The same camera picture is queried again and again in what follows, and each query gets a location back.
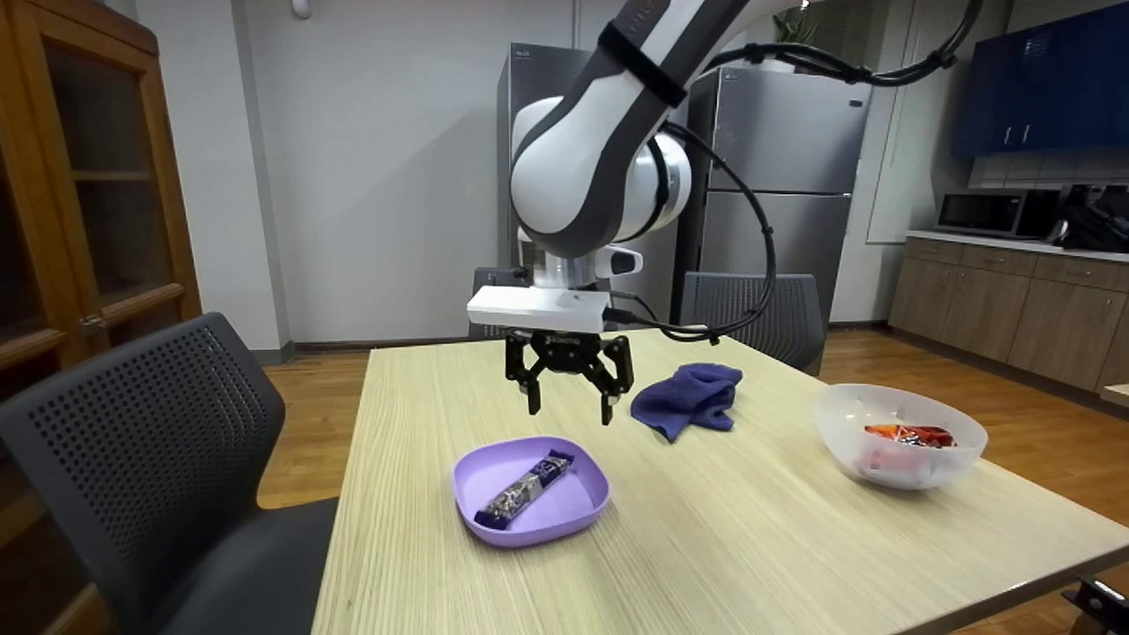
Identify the grey chair left side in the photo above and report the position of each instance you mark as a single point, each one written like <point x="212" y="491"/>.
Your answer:
<point x="149" y="465"/>

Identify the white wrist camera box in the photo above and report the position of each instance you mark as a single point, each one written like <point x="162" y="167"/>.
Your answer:
<point x="537" y="310"/>

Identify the wooden glass door cabinet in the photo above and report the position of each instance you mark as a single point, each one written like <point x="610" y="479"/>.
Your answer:
<point x="95" y="230"/>

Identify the grey chair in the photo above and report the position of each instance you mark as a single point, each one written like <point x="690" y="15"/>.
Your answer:
<point x="783" y="319"/>
<point x="149" y="465"/>

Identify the wooden kitchen counter cabinets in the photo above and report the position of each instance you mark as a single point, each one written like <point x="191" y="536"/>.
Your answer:
<point x="1040" y="310"/>

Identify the purple plastic plate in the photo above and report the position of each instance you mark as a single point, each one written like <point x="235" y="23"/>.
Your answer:
<point x="570" y="507"/>

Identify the stainless steel refrigerator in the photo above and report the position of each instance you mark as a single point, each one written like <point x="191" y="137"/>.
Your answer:
<point x="793" y="140"/>
<point x="537" y="178"/>

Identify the orange Doritos chip packet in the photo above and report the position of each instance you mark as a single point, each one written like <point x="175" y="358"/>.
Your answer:
<point x="914" y="436"/>

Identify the grey chair right side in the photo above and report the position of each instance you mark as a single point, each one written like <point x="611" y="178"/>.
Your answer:
<point x="783" y="319"/>

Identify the grey chair far end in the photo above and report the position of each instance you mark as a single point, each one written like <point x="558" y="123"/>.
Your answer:
<point x="495" y="276"/>

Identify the blue upper wall cabinets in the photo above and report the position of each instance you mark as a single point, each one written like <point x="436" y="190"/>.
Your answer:
<point x="1060" y="88"/>

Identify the translucent white plastic bowl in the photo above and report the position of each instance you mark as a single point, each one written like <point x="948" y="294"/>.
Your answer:
<point x="845" y="411"/>

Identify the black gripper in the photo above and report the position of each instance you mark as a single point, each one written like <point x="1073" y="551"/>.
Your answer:
<point x="572" y="356"/>

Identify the dark blue nut bar packet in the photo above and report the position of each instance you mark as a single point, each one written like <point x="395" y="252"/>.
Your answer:
<point x="505" y="507"/>

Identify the black microwave oven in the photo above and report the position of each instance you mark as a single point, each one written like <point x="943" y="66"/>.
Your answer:
<point x="999" y="212"/>

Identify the left stainless steel refrigerator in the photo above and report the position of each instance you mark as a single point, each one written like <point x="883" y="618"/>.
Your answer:
<point x="537" y="178"/>

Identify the right stainless steel refrigerator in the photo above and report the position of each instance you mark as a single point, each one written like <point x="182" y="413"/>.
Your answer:
<point x="793" y="140"/>

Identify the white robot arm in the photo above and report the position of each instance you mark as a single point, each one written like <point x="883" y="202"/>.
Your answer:
<point x="591" y="175"/>

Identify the dark blue cloth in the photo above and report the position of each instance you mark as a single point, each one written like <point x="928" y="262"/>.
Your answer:
<point x="694" y="397"/>

